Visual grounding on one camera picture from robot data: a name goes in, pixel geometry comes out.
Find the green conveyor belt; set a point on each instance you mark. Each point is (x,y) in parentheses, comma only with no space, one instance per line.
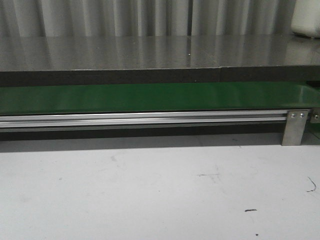
(156,97)

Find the dark stone counter slab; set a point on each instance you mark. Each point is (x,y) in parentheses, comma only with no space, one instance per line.
(78,60)

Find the right dark roller end plate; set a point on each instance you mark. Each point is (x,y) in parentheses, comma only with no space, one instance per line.
(315,115)

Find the grey curtain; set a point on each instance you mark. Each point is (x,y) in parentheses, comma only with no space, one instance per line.
(91,18)

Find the white appliance on counter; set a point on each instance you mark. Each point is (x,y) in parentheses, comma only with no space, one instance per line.
(306,18)

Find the aluminium conveyor side rail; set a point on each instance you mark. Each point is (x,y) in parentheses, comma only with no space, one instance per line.
(146,118)

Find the right steel support bracket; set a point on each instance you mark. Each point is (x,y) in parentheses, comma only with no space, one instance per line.
(294,127)

